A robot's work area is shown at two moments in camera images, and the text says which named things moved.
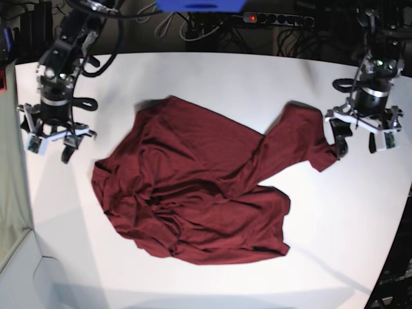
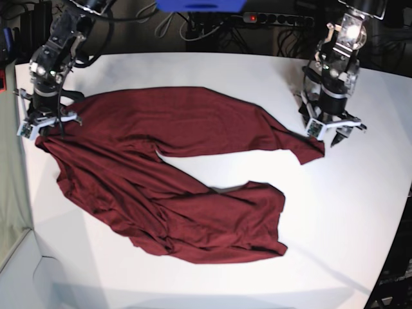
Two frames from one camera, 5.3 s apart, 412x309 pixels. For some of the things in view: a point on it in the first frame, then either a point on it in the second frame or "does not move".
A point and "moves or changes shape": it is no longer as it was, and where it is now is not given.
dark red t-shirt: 187,184 moves or changes shape
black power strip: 278,19 does not move
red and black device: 3,84 does not move
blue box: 202,6 does not move
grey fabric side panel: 15,215 does not move
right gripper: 368,111 -> 327,112
